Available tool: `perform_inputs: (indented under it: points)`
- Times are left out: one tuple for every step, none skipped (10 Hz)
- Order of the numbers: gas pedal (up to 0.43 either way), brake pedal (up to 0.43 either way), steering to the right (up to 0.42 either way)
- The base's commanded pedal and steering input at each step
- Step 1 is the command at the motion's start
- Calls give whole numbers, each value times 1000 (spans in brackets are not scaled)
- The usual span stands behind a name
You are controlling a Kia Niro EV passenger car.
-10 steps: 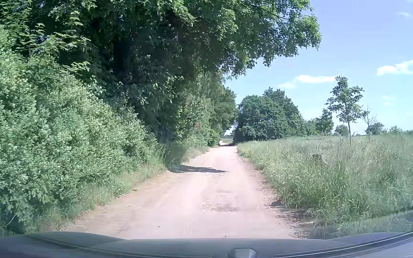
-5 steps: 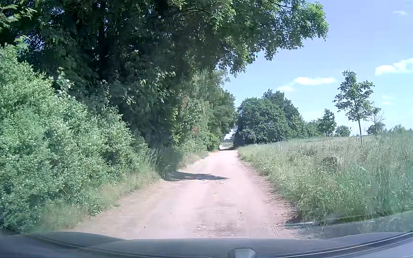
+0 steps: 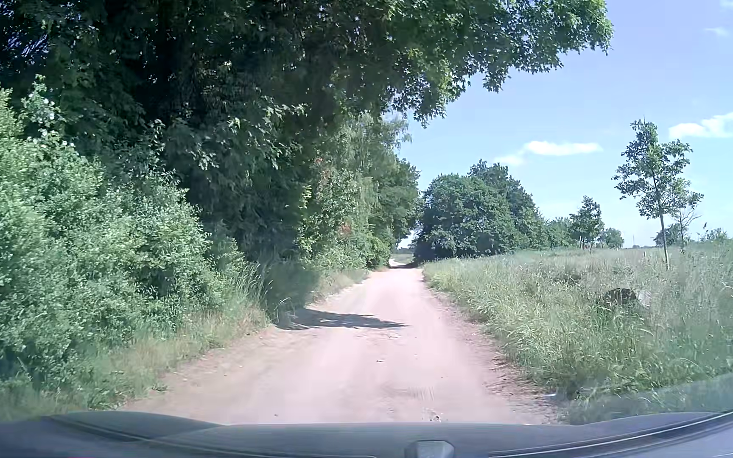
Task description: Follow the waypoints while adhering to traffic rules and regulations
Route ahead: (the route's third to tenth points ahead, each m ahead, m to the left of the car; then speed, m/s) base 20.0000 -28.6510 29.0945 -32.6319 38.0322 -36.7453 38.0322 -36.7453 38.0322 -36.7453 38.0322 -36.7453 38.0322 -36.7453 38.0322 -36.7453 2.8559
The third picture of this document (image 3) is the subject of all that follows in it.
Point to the large green tree clump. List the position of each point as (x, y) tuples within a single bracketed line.
[(474, 213)]

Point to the small round tree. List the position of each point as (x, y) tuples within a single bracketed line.
[(586, 221)]

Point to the sandy dirt road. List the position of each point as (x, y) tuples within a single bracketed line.
[(373, 356)]

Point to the grass verge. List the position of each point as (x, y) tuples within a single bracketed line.
[(169, 356)]

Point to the tall grass field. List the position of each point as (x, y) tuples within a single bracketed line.
[(627, 331)]

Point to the thin bare young tree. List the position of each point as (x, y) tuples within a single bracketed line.
[(683, 213)]

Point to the row of trees and bushes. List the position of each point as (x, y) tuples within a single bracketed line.
[(150, 165)]

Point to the car's own bonnet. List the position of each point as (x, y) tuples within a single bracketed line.
[(315, 439)]

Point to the slender young tree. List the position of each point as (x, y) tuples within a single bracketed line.
[(654, 168)]

